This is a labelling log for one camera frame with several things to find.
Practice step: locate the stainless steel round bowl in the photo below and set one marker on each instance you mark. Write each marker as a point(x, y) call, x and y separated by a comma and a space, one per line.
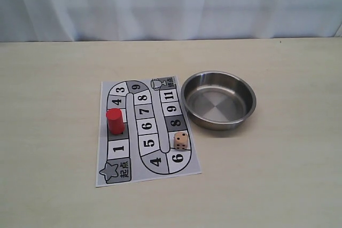
point(218, 100)

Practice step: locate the paper number game board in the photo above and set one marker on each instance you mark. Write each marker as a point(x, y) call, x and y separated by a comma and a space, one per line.
point(153, 112)

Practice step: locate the red cylinder game piece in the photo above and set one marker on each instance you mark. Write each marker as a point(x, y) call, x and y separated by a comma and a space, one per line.
point(115, 121)

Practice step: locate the white backdrop curtain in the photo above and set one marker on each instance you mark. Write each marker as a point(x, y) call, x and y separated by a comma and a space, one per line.
point(139, 20)

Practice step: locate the wooden die black pips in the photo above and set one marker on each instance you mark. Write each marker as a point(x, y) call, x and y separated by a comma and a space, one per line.
point(181, 141)

